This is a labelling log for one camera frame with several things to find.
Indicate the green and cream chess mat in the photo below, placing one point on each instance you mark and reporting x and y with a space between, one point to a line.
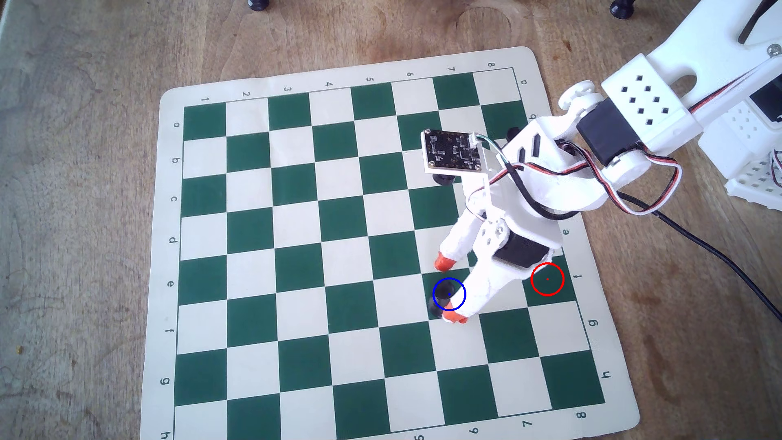
342 256

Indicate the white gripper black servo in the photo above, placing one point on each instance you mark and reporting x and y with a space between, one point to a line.
518 251

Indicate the black chess pawn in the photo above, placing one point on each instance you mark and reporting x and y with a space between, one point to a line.
448 290
513 131

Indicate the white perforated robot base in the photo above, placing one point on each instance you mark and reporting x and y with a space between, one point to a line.
751 159

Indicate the black camera circuit board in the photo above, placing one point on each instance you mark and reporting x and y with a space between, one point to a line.
452 150

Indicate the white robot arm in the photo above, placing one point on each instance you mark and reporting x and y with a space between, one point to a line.
666 79

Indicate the black chess piece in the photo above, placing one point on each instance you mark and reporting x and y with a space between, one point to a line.
257 4
622 8

